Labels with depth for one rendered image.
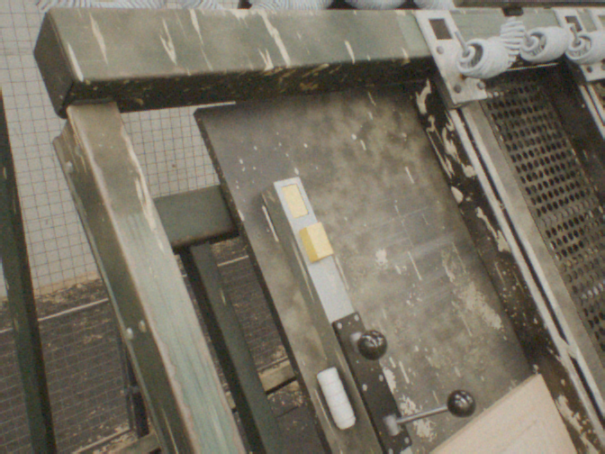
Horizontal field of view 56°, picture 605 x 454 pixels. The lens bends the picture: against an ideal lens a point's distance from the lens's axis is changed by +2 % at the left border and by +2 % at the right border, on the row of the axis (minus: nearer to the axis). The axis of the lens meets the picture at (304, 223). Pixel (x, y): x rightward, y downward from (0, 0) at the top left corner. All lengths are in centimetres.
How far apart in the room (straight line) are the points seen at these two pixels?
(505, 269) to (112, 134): 74
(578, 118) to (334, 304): 95
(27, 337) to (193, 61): 91
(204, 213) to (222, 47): 24
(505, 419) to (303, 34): 71
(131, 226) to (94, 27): 24
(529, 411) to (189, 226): 67
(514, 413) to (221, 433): 56
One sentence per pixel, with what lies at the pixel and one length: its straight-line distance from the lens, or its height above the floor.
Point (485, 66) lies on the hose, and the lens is 104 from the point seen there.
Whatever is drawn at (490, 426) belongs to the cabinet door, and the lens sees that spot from 104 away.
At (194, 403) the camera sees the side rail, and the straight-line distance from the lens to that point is 70.
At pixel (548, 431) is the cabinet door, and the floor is 123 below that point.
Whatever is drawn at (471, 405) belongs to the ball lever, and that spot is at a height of 145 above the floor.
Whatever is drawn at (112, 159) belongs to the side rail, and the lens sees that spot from 74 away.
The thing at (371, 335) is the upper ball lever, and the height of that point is 156.
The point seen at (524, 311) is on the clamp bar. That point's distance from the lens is 114.
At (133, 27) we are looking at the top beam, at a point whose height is 194.
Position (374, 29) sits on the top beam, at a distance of 105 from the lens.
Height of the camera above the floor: 190
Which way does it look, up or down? 17 degrees down
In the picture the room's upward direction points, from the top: 3 degrees counter-clockwise
